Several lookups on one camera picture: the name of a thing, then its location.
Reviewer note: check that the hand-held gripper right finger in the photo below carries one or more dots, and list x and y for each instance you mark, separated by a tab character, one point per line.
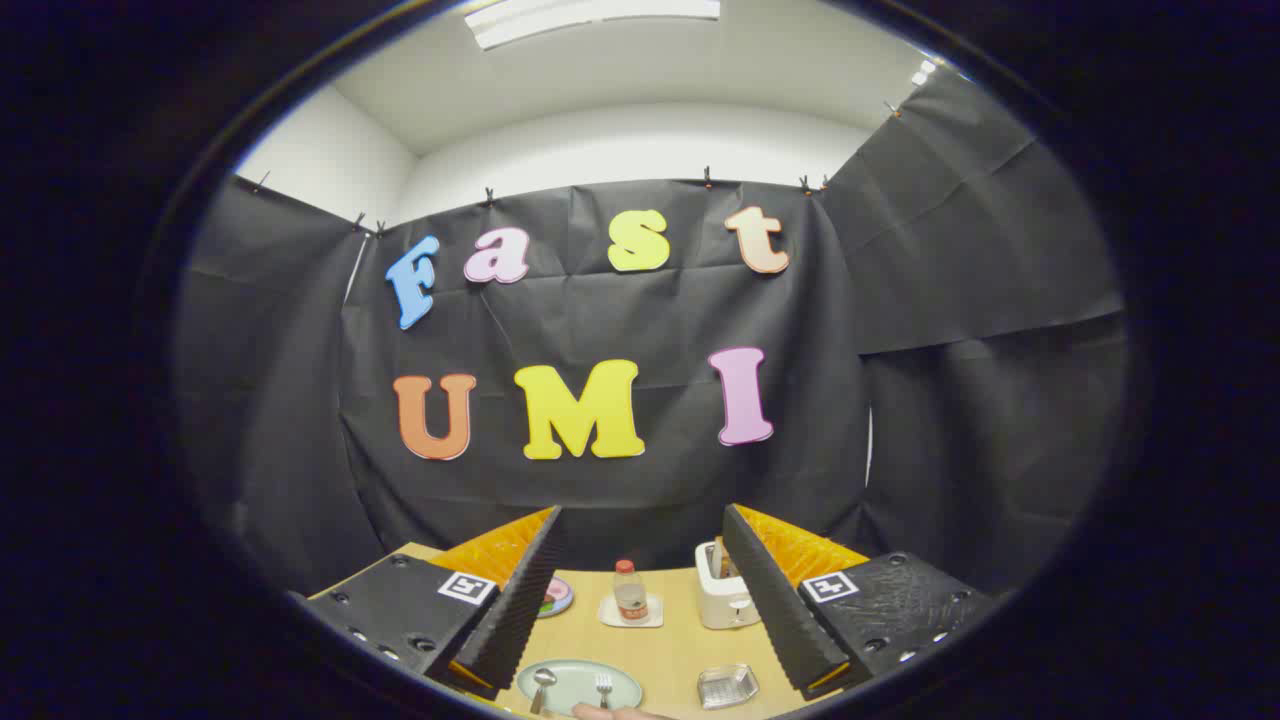
780	615

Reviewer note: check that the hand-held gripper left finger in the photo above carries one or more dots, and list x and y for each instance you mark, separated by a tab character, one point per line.
520	620

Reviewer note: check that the blue plate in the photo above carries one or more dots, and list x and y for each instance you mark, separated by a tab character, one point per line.
558	600

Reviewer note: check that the white toaster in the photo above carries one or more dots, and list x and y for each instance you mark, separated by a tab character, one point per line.
720	602

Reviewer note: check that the pale green plate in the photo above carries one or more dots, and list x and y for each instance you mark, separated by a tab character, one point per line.
575	680

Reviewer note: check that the toast bread slice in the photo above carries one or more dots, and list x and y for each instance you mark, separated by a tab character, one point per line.
720	560

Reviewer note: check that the clear water bottle red cap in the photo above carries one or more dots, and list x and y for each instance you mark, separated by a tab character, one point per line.
630	595

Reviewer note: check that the white square coaster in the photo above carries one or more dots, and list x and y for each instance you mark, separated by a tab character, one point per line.
655	614

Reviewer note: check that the row of small clips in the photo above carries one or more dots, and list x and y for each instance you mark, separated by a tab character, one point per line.
707	180

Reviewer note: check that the small ceiling light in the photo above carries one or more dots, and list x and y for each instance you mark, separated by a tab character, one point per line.
923	72

